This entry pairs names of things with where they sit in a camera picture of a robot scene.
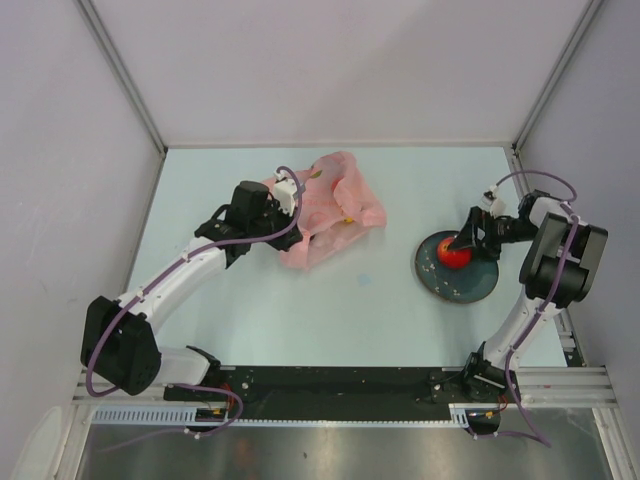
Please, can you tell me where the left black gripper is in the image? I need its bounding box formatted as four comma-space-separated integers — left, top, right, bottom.
248, 199, 302, 252

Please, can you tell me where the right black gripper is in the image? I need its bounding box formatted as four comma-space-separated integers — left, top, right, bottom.
448, 205, 540, 260

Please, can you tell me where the red fake apple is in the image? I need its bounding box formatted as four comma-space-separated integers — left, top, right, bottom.
436, 237, 473, 270

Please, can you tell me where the pink plastic bag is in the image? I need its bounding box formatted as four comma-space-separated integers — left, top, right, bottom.
280, 151, 387, 270

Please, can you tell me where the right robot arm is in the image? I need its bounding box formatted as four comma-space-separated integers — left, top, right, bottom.
447, 190, 608, 401

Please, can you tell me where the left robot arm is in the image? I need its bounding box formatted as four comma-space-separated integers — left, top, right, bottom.
80, 175, 302, 400

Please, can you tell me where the blue ceramic plate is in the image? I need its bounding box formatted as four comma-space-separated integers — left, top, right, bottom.
414, 230, 499, 304

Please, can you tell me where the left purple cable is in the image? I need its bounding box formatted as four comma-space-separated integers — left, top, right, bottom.
85, 165, 307, 397

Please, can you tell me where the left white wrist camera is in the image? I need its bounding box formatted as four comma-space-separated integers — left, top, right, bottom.
271, 166, 304, 217

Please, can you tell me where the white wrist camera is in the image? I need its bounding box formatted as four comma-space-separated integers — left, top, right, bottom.
481, 185, 506, 218
271, 166, 304, 217

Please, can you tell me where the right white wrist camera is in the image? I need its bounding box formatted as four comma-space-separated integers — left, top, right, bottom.
481, 185, 506, 218

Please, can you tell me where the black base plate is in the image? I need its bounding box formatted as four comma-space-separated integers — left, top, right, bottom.
164, 365, 521, 422

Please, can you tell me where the aluminium frame rail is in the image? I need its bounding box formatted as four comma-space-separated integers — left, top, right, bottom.
516, 367, 617, 408

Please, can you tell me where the white cable duct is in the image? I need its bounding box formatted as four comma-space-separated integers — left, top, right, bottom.
93, 406, 227, 426

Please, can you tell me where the right aluminium corner post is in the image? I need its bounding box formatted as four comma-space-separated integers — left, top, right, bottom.
511, 0, 607, 155

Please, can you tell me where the aluminium corner post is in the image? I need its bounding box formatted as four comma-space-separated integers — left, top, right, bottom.
73, 0, 168, 160
511, 0, 607, 155

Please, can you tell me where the left aluminium corner post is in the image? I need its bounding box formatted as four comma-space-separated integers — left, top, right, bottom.
73, 0, 168, 160

